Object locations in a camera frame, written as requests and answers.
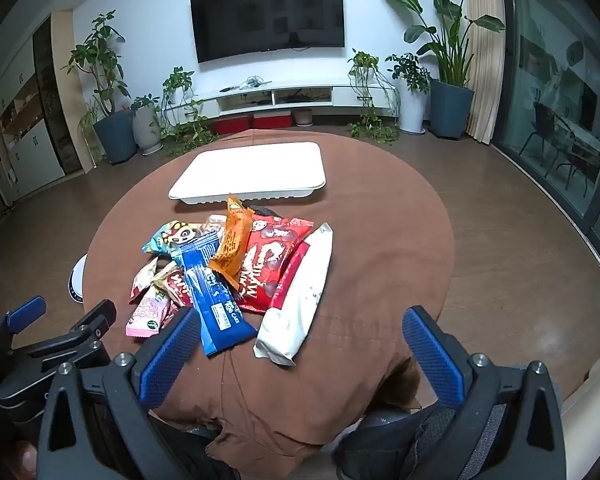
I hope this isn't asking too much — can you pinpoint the trailing plant on console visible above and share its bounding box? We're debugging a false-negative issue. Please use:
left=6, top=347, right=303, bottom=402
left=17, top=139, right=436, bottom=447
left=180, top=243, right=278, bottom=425
left=346, top=49, right=402, bottom=144

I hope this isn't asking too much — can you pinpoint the glass sliding door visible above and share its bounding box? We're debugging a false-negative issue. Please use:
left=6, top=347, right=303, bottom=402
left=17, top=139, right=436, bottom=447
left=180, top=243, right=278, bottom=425
left=497, top=0, right=600, bottom=266

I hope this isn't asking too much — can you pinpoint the person's left hand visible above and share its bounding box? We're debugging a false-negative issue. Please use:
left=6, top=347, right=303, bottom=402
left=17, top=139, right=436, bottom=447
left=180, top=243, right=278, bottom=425
left=9, top=441, right=40, bottom=480

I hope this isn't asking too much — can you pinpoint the white and red snack packet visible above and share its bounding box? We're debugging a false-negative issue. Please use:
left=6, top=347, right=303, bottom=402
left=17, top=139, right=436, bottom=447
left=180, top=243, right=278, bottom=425
left=253, top=222, right=334, bottom=367

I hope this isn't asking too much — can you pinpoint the grey-white plant pot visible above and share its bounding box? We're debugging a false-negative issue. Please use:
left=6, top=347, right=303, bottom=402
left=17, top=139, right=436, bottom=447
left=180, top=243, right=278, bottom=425
left=131, top=105, right=165, bottom=155

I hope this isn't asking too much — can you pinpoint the white wall cabinet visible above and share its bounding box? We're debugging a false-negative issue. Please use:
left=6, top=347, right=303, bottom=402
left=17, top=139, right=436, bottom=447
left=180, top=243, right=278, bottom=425
left=0, top=10, right=83, bottom=207

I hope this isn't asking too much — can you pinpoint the white round object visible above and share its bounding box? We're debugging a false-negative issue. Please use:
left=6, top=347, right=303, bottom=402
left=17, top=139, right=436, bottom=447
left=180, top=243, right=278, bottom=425
left=69, top=253, right=90, bottom=306

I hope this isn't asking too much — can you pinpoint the large broad-leaf plant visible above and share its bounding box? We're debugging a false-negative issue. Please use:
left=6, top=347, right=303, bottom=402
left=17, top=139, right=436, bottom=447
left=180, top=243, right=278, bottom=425
left=377, top=0, right=506, bottom=87

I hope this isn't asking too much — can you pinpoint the trailing vine plant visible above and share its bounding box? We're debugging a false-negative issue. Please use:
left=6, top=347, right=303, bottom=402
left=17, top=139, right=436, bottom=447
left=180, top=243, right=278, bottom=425
left=159, top=66, right=220, bottom=157

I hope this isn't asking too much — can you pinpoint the red storage box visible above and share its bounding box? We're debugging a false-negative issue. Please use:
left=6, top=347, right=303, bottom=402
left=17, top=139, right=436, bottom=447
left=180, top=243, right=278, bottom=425
left=214, top=115, right=253, bottom=135
left=252, top=112, right=294, bottom=130

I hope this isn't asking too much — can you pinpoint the clear snack packet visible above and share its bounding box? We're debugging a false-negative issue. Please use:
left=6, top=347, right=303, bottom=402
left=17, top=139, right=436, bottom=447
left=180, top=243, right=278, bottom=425
left=200, top=214, right=229, bottom=242

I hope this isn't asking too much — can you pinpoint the dark chair behind glass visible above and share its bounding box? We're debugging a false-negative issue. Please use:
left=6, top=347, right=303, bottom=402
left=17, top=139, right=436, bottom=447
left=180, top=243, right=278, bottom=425
left=520, top=101, right=577, bottom=177

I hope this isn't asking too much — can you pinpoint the orange snack packet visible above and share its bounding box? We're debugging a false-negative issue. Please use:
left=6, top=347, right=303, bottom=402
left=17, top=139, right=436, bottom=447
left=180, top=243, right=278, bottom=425
left=208, top=194, right=254, bottom=279

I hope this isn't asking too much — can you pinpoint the white plastic tray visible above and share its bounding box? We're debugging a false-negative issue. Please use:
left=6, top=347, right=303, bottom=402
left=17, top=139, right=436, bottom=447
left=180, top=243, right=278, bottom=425
left=168, top=141, right=327, bottom=205

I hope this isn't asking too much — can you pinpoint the wall-mounted black television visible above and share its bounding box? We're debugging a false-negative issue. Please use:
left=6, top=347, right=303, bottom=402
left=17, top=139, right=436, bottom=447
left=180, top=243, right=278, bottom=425
left=189, top=0, right=345, bottom=64

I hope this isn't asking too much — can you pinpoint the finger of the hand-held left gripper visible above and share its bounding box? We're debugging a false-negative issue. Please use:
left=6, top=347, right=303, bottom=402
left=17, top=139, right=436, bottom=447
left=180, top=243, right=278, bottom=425
left=0, top=296, right=47, bottom=348
left=10, top=299, right=117, bottom=368

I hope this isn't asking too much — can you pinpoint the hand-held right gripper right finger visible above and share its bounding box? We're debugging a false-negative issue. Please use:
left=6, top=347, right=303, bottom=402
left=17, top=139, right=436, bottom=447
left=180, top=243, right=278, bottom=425
left=401, top=305, right=567, bottom=480

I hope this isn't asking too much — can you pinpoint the cream sofa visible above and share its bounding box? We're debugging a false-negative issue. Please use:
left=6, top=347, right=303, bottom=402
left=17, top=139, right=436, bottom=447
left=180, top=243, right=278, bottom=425
left=560, top=344, right=600, bottom=480

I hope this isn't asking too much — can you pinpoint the small red snack packet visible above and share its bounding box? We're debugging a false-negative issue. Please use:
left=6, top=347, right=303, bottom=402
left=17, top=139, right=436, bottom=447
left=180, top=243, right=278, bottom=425
left=155, top=260, right=194, bottom=309

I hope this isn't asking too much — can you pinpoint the beige curtain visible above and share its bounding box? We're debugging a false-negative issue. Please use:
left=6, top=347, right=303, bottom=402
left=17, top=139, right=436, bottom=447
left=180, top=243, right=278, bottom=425
left=464, top=0, right=507, bottom=147

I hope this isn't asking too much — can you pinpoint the panda print snack packet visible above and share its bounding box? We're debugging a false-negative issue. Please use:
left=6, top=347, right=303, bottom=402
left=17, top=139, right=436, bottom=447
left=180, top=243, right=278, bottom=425
left=141, top=220, right=216, bottom=257

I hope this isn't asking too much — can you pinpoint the bushy plant in white pot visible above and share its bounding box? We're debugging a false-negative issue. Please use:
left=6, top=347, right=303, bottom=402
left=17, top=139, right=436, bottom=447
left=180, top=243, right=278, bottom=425
left=386, top=52, right=432, bottom=94

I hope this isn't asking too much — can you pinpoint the small plant in grey-white pot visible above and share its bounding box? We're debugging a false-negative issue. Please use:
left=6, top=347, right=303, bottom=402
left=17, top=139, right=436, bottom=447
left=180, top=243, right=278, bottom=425
left=130, top=94, right=162, bottom=112

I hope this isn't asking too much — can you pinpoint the large red snack packet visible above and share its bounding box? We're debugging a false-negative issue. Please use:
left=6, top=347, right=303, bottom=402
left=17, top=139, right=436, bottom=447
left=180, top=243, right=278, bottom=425
left=229, top=214, right=315, bottom=315

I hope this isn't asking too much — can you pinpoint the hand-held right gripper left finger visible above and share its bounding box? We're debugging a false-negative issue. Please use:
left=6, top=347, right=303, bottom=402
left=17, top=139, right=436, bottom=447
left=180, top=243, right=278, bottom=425
left=37, top=306, right=202, bottom=480

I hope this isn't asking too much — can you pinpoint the blue snack packet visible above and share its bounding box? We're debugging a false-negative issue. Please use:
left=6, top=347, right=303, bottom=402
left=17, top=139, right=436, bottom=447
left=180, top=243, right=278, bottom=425
left=170, top=232, right=259, bottom=357

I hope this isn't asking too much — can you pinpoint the tall leafy tree plant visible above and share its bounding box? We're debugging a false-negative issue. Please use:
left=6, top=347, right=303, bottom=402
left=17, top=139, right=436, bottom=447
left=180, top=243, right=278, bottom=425
left=67, top=10, right=127, bottom=117

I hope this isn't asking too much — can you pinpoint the pink snack packet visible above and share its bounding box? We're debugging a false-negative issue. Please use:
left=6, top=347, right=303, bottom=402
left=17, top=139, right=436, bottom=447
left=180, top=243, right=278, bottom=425
left=125, top=285, right=172, bottom=339

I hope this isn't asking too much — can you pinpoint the white television console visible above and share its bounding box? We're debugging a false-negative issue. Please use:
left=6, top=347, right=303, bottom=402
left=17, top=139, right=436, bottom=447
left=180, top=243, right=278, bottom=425
left=192, top=77, right=398, bottom=122

